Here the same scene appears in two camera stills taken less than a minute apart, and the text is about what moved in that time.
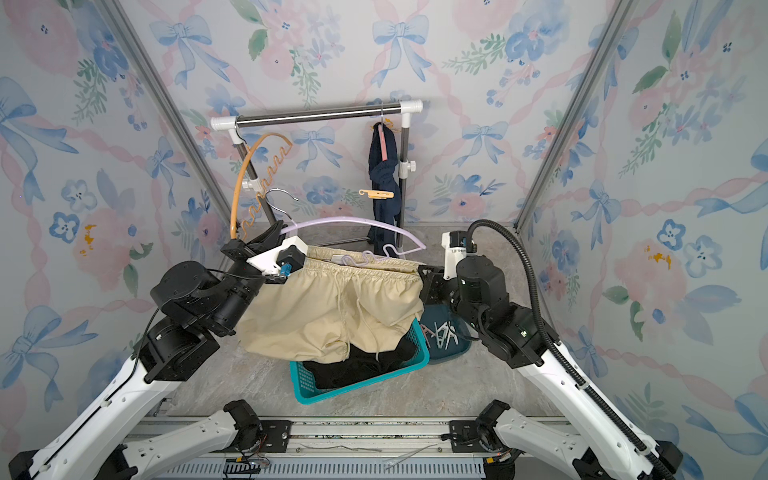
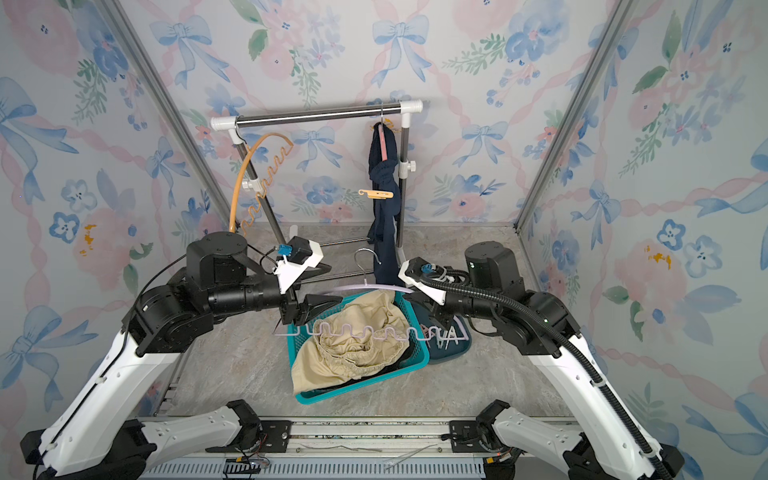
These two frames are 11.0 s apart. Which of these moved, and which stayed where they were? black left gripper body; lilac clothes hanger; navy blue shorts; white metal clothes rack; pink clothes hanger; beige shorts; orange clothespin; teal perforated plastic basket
Moved: black left gripper body; beige shorts; lilac clothes hanger
Stayed: teal perforated plastic basket; navy blue shorts; white metal clothes rack; pink clothes hanger; orange clothespin
